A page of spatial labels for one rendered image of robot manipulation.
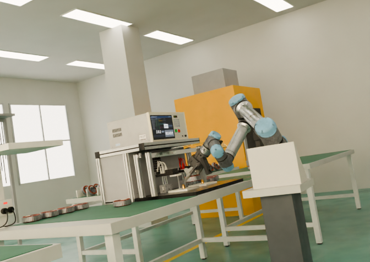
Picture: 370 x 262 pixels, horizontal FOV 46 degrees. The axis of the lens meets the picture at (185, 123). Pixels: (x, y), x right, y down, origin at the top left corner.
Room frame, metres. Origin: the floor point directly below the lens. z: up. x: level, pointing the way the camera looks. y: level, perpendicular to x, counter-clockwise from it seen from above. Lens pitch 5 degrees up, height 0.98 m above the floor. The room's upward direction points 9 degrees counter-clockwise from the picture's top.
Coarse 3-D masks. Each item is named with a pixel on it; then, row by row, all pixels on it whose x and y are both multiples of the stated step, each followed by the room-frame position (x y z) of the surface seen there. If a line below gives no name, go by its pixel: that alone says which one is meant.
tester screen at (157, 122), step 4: (152, 116) 2.90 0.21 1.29; (156, 116) 2.94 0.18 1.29; (160, 116) 2.98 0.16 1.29; (164, 116) 3.02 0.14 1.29; (168, 116) 3.06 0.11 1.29; (152, 120) 2.89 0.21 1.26; (156, 120) 2.93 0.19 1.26; (160, 120) 2.97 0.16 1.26; (164, 120) 3.01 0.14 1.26; (168, 120) 3.05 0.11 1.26; (152, 124) 2.89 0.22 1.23; (156, 124) 2.93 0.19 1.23; (160, 124) 2.96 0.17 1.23; (152, 128) 2.88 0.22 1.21; (156, 128) 2.92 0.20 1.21; (160, 128) 2.96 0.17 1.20; (164, 128) 3.00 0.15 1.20; (168, 128) 3.04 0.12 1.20; (172, 128) 3.08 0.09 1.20; (164, 132) 2.99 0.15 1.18
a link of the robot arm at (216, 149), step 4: (212, 140) 2.66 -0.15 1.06; (216, 140) 2.65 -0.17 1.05; (208, 144) 2.67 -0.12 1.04; (212, 144) 2.63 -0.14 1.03; (216, 144) 2.61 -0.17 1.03; (220, 144) 2.64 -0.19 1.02; (212, 148) 2.60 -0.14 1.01; (216, 148) 2.58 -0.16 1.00; (220, 148) 2.59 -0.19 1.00; (212, 152) 2.59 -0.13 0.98; (216, 152) 2.59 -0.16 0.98; (220, 152) 2.59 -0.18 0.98; (224, 152) 2.64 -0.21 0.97; (216, 156) 2.60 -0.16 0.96; (220, 156) 2.61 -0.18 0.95; (224, 156) 2.64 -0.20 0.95; (216, 160) 2.67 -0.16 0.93; (220, 160) 2.65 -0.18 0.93
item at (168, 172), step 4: (172, 168) 2.91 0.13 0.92; (176, 168) 2.91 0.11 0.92; (168, 172) 2.89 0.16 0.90; (172, 172) 2.87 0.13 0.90; (176, 172) 2.90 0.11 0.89; (156, 176) 2.94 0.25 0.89; (160, 176) 2.92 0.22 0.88; (164, 176) 2.94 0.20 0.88; (172, 176) 2.87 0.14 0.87; (164, 180) 2.94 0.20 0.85
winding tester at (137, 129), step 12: (120, 120) 3.01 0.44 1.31; (132, 120) 2.95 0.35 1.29; (144, 120) 2.90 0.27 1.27; (180, 120) 3.18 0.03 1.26; (108, 132) 3.08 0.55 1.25; (120, 132) 3.02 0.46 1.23; (132, 132) 2.96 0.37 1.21; (144, 132) 2.90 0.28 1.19; (180, 132) 3.16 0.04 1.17; (120, 144) 3.03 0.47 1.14; (132, 144) 2.97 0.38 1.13
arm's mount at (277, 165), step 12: (276, 144) 2.32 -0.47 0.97; (288, 144) 2.29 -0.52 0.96; (252, 156) 2.38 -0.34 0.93; (264, 156) 2.35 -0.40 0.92; (276, 156) 2.32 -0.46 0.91; (288, 156) 2.30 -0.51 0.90; (252, 168) 2.38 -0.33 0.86; (264, 168) 2.35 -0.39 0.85; (276, 168) 2.33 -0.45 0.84; (288, 168) 2.30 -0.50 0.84; (300, 168) 2.32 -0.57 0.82; (252, 180) 2.39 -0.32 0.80; (264, 180) 2.36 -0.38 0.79; (276, 180) 2.33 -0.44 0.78; (288, 180) 2.31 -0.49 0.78; (300, 180) 2.28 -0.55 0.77
